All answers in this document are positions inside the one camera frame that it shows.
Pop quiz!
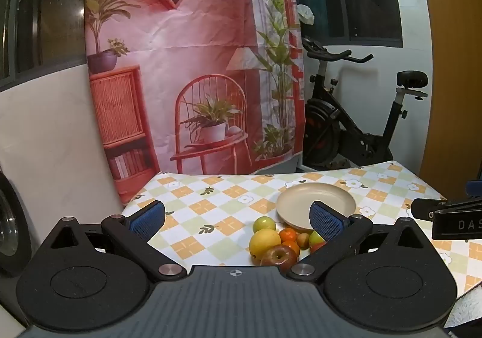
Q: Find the pink printed backdrop cloth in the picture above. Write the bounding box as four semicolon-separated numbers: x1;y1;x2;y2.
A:
83;0;305;207

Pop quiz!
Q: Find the white crumpled bag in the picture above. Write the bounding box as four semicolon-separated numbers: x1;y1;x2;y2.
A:
296;4;316;25

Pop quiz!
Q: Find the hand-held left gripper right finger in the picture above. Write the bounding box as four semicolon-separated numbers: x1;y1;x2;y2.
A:
286;200;433;280

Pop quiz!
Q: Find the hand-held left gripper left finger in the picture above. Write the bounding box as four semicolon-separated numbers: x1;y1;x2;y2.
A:
39;200;189;282

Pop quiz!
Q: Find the wooden door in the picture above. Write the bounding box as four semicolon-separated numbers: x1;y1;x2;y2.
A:
414;0;482;192

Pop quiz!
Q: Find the beige round plate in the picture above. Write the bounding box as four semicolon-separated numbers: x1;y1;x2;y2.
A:
276;182;356;234

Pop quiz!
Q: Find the yellow citrus fruit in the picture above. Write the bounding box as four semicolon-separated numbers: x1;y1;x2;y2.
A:
249;229;281;265

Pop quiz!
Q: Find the checked flower tablecloth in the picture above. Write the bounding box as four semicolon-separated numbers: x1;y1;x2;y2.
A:
120;160;482;299

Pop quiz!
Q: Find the black exercise bike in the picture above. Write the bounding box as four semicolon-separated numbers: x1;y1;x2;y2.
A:
299;37;430;169

